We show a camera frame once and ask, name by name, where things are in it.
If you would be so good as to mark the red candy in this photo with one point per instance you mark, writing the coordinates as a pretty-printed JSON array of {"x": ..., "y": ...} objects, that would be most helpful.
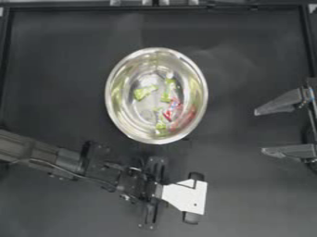
[{"x": 171, "y": 110}]

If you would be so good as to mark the steel bowl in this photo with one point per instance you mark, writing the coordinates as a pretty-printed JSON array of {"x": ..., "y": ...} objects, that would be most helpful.
[{"x": 123, "y": 117}]

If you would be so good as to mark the green candy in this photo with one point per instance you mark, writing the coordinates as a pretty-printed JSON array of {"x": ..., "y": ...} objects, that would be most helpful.
[
  {"x": 161, "y": 126},
  {"x": 143, "y": 92},
  {"x": 169, "y": 89}
]

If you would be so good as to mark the black frame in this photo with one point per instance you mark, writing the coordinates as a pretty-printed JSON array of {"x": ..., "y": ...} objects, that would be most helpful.
[{"x": 82, "y": 6}]

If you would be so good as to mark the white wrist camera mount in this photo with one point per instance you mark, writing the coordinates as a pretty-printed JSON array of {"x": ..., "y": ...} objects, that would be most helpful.
[{"x": 186, "y": 197}]

